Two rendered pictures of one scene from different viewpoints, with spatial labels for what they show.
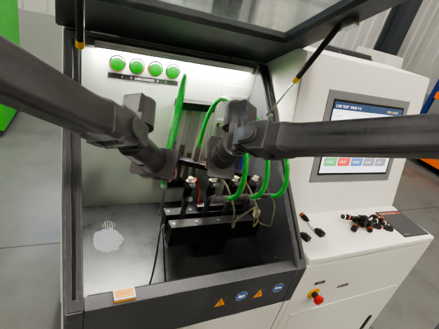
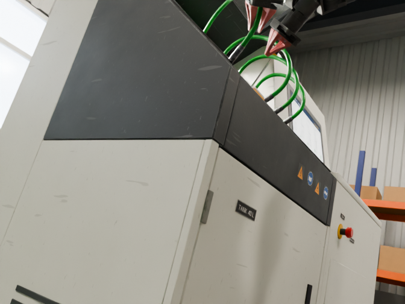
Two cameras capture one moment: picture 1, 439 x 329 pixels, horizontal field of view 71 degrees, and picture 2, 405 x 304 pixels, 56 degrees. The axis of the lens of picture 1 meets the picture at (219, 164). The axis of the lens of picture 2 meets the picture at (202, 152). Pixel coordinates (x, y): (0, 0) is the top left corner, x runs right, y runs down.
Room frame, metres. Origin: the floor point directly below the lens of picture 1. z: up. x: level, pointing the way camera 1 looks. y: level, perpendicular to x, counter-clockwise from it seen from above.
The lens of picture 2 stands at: (-0.20, 0.47, 0.56)
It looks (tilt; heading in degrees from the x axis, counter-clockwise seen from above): 17 degrees up; 340
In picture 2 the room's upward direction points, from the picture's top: 15 degrees clockwise
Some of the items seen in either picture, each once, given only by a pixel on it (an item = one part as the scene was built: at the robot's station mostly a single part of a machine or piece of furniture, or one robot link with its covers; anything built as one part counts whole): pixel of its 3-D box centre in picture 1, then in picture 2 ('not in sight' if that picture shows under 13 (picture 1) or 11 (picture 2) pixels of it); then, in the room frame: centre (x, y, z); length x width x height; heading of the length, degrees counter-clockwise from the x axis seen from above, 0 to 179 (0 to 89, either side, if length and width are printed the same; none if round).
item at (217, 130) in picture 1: (229, 125); not in sight; (1.17, 0.00, 1.20); 0.13 x 0.03 x 0.31; 121
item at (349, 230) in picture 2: (316, 297); (346, 231); (0.82, -0.46, 0.80); 0.05 x 0.04 x 0.05; 121
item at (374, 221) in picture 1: (368, 220); not in sight; (1.08, -0.63, 1.01); 0.23 x 0.11 x 0.06; 121
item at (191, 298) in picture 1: (200, 299); (284, 164); (0.62, -0.05, 0.87); 0.62 x 0.04 x 0.16; 121
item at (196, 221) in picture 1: (210, 230); not in sight; (0.88, -0.03, 0.91); 0.34 x 0.10 x 0.15; 121
